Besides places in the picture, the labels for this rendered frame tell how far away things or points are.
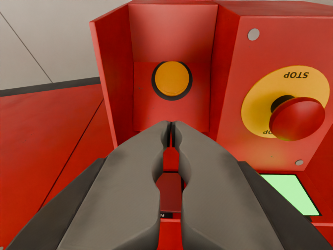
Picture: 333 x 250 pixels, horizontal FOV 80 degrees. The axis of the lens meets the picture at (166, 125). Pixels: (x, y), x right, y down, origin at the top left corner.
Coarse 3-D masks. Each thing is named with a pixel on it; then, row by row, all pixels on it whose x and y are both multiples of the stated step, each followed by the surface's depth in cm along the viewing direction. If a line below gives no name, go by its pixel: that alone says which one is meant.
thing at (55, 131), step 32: (0, 96) 97; (32, 96) 90; (64, 96) 85; (96, 96) 80; (0, 128) 70; (32, 128) 67; (64, 128) 64; (96, 128) 61; (0, 160) 55; (32, 160) 53; (64, 160) 51; (320, 160) 40; (0, 192) 45; (32, 192) 44; (320, 192) 34; (0, 224) 39; (160, 224) 34
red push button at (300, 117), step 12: (288, 96) 17; (276, 108) 16; (288, 108) 15; (300, 108) 15; (312, 108) 14; (276, 120) 15; (288, 120) 15; (300, 120) 15; (312, 120) 15; (276, 132) 16; (288, 132) 16; (300, 132) 16; (312, 132) 16
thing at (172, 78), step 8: (168, 64) 22; (176, 64) 22; (160, 72) 22; (168, 72) 22; (176, 72) 22; (184, 72) 22; (160, 80) 22; (168, 80) 22; (176, 80) 22; (184, 80) 22; (160, 88) 22; (168, 88) 22; (176, 88) 22; (184, 88) 22
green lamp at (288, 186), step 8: (264, 176) 22; (272, 176) 22; (280, 176) 22; (288, 176) 22; (272, 184) 21; (280, 184) 21; (288, 184) 21; (296, 184) 21; (280, 192) 20; (288, 192) 20; (296, 192) 20; (304, 192) 20; (288, 200) 19; (296, 200) 19; (304, 200) 19; (304, 208) 19; (312, 208) 19
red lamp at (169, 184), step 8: (160, 176) 22; (168, 176) 22; (176, 176) 22; (160, 184) 21; (168, 184) 21; (176, 184) 21; (160, 192) 20; (168, 192) 20; (176, 192) 20; (160, 200) 19; (168, 200) 19; (176, 200) 19; (160, 208) 19; (168, 208) 19; (176, 208) 19
